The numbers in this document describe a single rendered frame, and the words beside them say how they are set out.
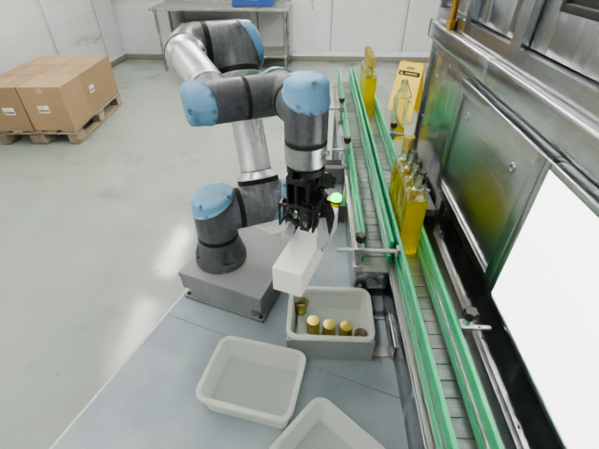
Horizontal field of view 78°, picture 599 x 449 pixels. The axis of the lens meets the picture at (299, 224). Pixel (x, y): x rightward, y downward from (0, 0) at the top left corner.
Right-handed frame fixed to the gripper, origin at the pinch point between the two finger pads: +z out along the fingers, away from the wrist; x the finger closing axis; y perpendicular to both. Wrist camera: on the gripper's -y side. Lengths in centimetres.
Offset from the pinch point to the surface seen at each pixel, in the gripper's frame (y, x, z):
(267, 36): -549, -279, 73
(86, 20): -383, -487, 38
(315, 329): 0.5, 2.5, 29.5
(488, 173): -27.7, 34.0, -9.4
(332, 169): -78, -18, 27
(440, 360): 3.7, 32.9, 21.2
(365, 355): 1.6, 16.5, 32.0
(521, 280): -3.3, 42.1, -0.9
